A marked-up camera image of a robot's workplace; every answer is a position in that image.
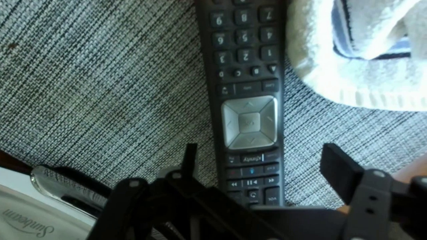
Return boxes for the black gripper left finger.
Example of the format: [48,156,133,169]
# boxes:
[88,141,210,240]

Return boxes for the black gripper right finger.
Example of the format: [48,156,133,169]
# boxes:
[320,143,395,240]

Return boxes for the black remote control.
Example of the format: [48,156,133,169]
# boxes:
[194,0,288,209]

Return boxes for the white towel with blue stripes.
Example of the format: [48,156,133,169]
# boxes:
[285,0,427,112]

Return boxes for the wooden side table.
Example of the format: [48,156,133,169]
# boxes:
[0,148,427,215]

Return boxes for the white steam iron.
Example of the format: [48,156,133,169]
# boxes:
[0,164,112,240]

